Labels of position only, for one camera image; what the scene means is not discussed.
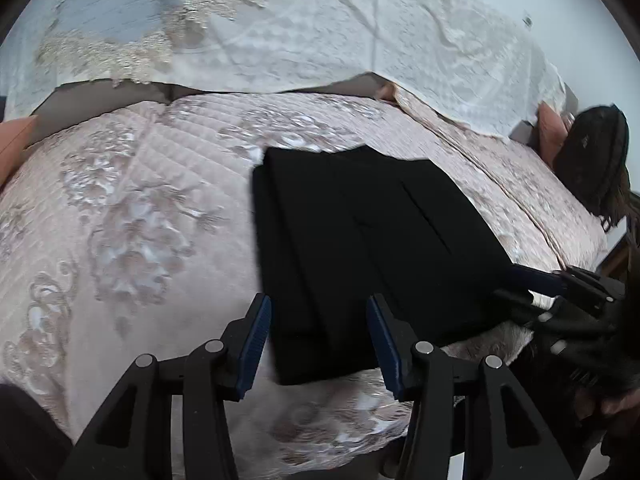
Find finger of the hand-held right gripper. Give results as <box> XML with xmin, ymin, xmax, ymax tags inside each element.
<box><xmin>509</xmin><ymin>264</ymin><xmax>626</xmax><ymax>307</ymax></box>
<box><xmin>492</xmin><ymin>287</ymin><xmax>617</xmax><ymax>337</ymax></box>

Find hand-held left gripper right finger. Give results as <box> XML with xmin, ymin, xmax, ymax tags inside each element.
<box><xmin>365</xmin><ymin>294</ymin><xmax>576</xmax><ymax>480</ymax></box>

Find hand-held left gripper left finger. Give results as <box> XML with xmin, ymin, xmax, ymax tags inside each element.
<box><xmin>60</xmin><ymin>292</ymin><xmax>273</xmax><ymax>480</ymax></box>

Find black pants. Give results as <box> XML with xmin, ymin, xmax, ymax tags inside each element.
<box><xmin>251</xmin><ymin>145</ymin><xmax>517</xmax><ymax>387</ymax></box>

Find person's right hand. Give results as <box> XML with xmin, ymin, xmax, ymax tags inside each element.
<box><xmin>574</xmin><ymin>384</ymin><xmax>640</xmax><ymax>442</ymax></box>

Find wooden furniture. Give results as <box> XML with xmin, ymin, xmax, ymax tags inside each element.
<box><xmin>599</xmin><ymin>237</ymin><xmax>632</xmax><ymax>277</ymax></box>

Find black bag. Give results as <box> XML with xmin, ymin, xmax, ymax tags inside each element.
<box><xmin>555</xmin><ymin>104</ymin><xmax>632</xmax><ymax>232</ymax></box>

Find pink pillow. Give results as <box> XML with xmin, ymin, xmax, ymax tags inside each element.
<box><xmin>537</xmin><ymin>102</ymin><xmax>572</xmax><ymax>168</ymax></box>
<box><xmin>0</xmin><ymin>115</ymin><xmax>40</xmax><ymax>187</ymax></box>

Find pink quilted floral bedspread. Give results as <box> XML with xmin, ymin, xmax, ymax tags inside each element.
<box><xmin>0</xmin><ymin>92</ymin><xmax>609</xmax><ymax>480</ymax></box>

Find dark cloth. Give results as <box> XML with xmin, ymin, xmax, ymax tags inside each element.
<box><xmin>0</xmin><ymin>384</ymin><xmax>74</xmax><ymax>480</ymax></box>

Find grey headboard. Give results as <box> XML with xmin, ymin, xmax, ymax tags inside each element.
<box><xmin>35</xmin><ymin>72</ymin><xmax>538</xmax><ymax>147</ymax></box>

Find white lace cover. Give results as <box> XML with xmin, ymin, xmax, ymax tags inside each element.
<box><xmin>0</xmin><ymin>0</ymin><xmax>576</xmax><ymax>139</ymax></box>

